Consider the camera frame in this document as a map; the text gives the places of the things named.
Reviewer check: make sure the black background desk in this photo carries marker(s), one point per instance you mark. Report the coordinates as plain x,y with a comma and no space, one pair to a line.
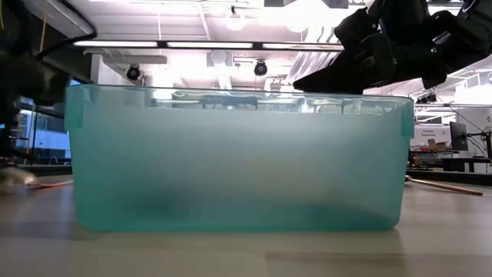
455,163

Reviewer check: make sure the brown cardboard box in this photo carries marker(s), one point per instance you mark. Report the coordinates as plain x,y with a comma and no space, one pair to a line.
438,145

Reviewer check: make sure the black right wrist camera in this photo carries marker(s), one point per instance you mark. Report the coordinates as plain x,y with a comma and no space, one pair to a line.
357,23

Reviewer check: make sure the black-framed glass window wall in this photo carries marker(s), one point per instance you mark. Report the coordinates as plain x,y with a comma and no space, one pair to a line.
50,142

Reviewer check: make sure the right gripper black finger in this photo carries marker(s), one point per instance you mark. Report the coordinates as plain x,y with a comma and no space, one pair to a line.
346,79

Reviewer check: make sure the black ceiling spotlight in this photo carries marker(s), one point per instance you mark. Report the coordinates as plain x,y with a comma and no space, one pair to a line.
426,99

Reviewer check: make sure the teal translucent plastic bin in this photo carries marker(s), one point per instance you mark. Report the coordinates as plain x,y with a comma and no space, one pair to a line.
230,173

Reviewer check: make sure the white printed sign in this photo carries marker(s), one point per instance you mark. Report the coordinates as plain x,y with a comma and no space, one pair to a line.
430,132

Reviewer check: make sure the black overhead frame light bar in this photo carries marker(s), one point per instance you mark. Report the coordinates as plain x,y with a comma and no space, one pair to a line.
257,45

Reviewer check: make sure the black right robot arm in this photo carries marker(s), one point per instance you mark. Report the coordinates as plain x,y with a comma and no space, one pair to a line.
469,38

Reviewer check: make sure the black overhead camera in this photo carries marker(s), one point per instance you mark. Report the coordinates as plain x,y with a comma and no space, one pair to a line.
133,73
260,68

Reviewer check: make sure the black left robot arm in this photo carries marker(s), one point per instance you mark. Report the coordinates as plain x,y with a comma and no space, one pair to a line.
27,77

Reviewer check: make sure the wooden stick on table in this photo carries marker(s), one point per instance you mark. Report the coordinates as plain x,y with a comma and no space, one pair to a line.
453,187

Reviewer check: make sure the black computer monitor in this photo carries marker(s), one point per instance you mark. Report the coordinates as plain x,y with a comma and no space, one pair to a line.
458,136

